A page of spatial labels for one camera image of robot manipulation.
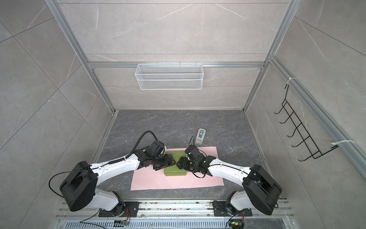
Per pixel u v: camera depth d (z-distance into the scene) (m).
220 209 0.73
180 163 0.76
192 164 0.71
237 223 0.70
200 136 1.01
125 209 0.72
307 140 0.64
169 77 1.01
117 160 0.52
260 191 0.41
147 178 0.84
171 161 0.76
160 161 0.72
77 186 0.42
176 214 0.73
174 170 0.80
